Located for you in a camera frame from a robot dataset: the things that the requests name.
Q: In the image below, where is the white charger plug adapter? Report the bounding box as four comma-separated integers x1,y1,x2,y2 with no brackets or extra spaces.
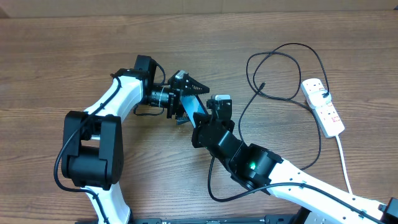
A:
307,90,332,109

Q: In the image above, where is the blue Galaxy smartphone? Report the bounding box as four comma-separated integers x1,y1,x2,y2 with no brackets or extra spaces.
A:
180,95,208,128

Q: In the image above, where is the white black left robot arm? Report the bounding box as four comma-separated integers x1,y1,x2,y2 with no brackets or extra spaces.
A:
53,55,210,223

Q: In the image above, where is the white power strip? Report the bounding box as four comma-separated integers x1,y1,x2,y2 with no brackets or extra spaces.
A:
301,78,345,138

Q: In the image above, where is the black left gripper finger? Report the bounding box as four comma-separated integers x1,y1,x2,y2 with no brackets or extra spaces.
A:
178,73,210,95
175,110,190,125

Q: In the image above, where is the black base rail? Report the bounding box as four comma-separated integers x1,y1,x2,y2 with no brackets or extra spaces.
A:
74,213,305,224

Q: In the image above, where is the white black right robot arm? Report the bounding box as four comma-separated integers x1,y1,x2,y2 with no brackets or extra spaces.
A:
192,111,397,223

